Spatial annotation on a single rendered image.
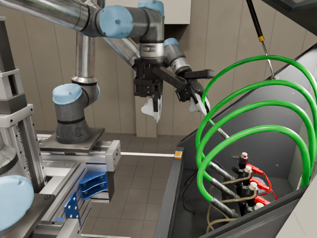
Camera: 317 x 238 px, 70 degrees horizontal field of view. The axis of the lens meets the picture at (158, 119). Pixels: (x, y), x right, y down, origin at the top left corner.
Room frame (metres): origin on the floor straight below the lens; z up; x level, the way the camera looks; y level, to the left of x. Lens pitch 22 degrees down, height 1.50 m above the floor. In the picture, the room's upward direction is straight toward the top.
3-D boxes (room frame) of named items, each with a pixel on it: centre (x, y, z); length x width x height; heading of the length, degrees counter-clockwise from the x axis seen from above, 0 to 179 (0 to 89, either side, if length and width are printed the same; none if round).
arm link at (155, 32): (0.71, 0.02, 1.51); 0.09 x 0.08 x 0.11; 139
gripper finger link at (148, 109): (0.70, 0.03, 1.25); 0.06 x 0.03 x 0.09; 79
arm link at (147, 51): (0.71, 0.02, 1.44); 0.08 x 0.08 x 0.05
